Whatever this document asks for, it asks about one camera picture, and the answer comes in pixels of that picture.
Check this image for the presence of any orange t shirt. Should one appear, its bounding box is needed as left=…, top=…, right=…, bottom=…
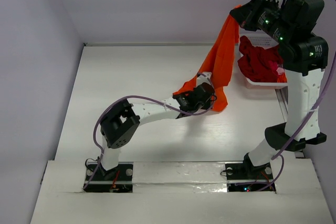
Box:
left=173, top=15, right=239, bottom=112

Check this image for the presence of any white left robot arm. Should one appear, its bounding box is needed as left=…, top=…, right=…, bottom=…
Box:
left=98, top=72, right=216, bottom=179

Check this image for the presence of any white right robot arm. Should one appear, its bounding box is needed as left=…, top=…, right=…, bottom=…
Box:
left=230, top=0, right=329, bottom=178

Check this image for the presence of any white plastic basket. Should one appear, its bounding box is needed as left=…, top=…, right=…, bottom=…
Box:
left=237, top=34, right=287, bottom=90

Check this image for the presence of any pink cloth in basket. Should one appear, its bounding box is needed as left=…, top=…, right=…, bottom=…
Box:
left=269, top=61, right=285, bottom=76

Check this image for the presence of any dark red t shirt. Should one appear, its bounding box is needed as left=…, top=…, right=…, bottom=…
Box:
left=238, top=36, right=284, bottom=83

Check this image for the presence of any small orange cloth in basket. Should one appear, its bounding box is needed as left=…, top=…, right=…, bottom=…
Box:
left=277, top=73, right=287, bottom=83

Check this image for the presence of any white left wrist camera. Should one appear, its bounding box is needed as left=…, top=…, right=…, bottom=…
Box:
left=196, top=72, right=212, bottom=85

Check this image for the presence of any metal rail right table edge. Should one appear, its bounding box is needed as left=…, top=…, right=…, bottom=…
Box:
left=275, top=88, right=306, bottom=159

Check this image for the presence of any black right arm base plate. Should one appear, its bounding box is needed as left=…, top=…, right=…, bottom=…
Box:
left=221, top=163, right=273, bottom=193

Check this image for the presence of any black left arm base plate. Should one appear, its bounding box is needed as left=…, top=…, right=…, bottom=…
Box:
left=83, top=162, right=133, bottom=193

